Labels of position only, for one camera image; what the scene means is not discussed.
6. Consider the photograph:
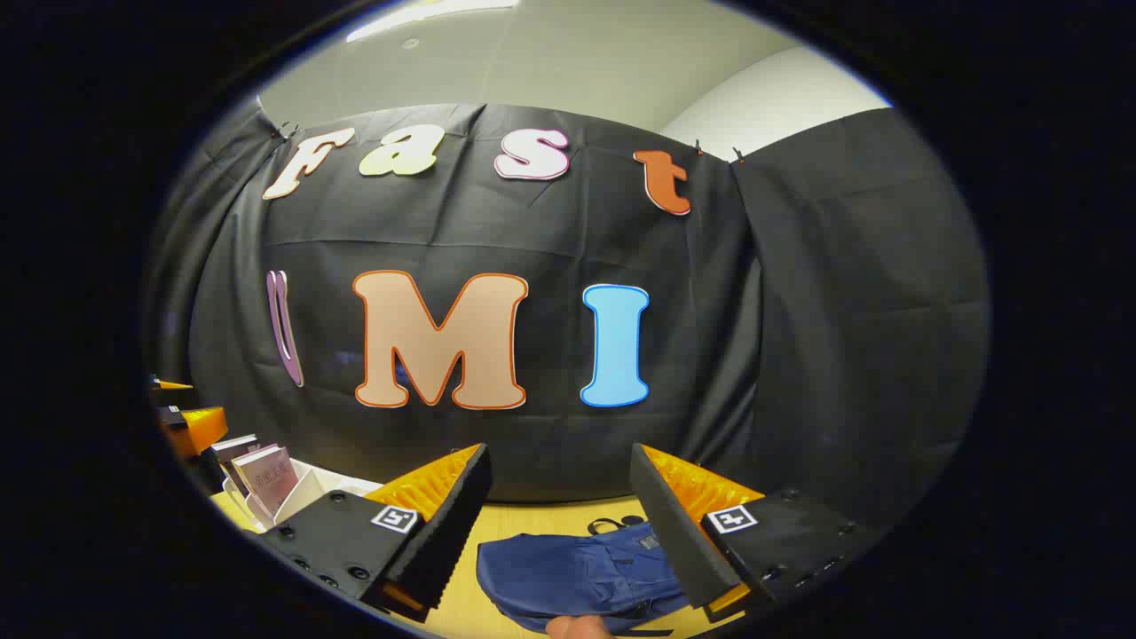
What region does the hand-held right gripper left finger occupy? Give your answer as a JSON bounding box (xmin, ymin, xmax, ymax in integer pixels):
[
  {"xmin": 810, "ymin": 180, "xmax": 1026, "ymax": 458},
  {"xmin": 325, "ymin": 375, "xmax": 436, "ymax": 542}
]
[{"xmin": 257, "ymin": 442, "xmax": 493, "ymax": 624}]

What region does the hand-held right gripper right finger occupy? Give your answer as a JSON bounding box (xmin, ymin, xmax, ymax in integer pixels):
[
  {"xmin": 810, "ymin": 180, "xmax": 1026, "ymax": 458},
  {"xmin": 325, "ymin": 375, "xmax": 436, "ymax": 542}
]
[{"xmin": 628, "ymin": 442, "xmax": 880, "ymax": 624}]

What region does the pink book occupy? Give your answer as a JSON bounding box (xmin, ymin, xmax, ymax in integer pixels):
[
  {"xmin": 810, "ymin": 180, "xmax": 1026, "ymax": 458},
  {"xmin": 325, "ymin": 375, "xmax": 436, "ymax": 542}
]
[{"xmin": 233, "ymin": 444, "xmax": 299, "ymax": 521}]

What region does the blue schoolbag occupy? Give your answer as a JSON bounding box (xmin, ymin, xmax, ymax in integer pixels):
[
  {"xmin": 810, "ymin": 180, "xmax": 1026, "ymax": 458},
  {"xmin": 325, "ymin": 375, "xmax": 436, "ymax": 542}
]
[{"xmin": 477, "ymin": 517, "xmax": 702, "ymax": 635}]

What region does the white bookshelf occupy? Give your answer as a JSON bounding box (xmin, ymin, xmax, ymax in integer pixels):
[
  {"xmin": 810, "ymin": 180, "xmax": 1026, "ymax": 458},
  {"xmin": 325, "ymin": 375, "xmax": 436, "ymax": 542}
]
[{"xmin": 222, "ymin": 457, "xmax": 384, "ymax": 533}]

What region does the black backdrop cloth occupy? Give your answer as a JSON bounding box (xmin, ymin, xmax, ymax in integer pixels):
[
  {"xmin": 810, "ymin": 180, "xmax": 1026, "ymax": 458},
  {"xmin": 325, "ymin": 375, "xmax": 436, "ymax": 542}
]
[{"xmin": 142, "ymin": 102, "xmax": 992, "ymax": 533}]

